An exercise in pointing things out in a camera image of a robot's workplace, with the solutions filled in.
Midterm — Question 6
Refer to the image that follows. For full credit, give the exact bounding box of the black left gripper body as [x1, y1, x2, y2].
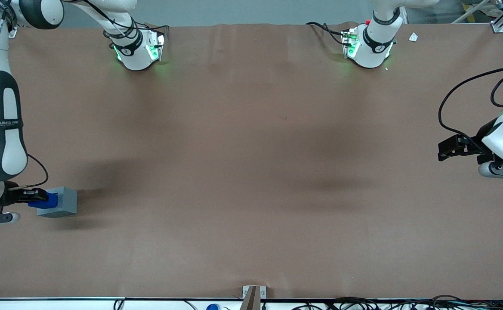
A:
[464, 117, 501, 164]

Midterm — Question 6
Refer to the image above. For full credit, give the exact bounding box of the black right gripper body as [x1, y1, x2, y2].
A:
[2, 185, 24, 207]

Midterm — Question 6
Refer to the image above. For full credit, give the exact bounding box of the blue plastic part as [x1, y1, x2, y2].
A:
[28, 192, 59, 210]

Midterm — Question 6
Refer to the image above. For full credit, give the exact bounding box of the gray cube base with socket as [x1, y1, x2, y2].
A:
[37, 186, 78, 218]

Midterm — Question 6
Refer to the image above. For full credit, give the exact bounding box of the brown table cover sheet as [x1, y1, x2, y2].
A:
[0, 22, 503, 301]

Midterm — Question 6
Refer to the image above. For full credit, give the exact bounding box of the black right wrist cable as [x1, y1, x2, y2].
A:
[18, 154, 49, 189]

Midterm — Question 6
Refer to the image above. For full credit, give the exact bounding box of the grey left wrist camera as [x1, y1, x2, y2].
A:
[478, 161, 503, 180]

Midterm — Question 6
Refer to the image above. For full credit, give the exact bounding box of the long black left wrist cable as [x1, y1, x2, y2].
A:
[438, 66, 503, 145]

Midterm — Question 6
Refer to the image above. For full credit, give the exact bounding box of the black left base cable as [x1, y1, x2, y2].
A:
[306, 22, 352, 46]

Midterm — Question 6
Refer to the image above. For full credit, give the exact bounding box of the black base cable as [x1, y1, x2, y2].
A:
[79, 0, 170, 48]
[306, 22, 352, 46]

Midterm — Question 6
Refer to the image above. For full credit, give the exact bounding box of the black cable bundle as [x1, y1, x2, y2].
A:
[290, 295, 503, 310]

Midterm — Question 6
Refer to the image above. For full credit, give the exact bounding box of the black right base cable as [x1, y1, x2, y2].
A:
[79, 0, 170, 48]

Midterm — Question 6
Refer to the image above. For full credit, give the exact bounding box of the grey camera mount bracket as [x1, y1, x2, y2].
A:
[239, 285, 267, 310]

